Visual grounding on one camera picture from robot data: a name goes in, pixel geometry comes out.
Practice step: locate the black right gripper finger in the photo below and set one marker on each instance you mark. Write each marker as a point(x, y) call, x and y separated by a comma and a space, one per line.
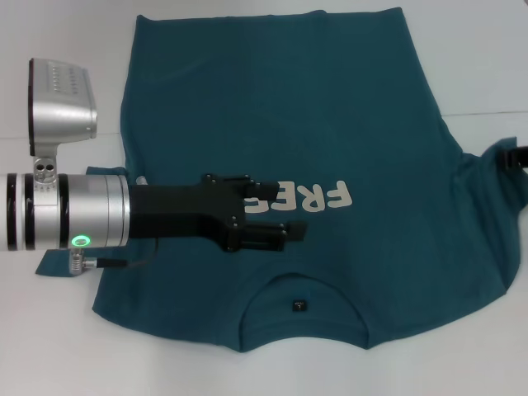
point(517, 158)

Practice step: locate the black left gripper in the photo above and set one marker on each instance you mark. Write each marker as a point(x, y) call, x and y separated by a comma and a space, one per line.
point(173, 210)

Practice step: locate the teal printed t-shirt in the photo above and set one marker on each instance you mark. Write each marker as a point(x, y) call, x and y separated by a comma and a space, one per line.
point(288, 103)

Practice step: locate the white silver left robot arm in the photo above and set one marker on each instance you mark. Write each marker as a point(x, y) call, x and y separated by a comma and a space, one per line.
point(90, 210)

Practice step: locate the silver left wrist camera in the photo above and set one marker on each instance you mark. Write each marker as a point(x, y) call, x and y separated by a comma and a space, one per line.
point(62, 111)

